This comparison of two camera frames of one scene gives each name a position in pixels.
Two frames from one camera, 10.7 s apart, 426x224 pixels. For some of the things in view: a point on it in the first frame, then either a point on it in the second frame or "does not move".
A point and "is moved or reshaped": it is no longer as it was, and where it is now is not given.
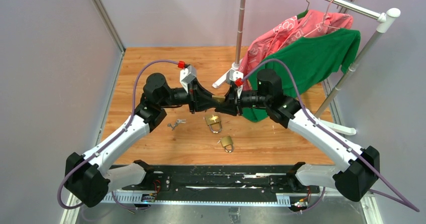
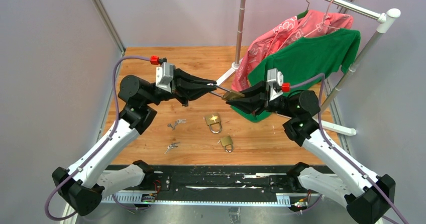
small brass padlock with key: (219, 98) is moved or reshaped
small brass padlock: (213, 119) does not move
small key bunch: (169, 125) does not move
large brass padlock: (227, 143) does not move
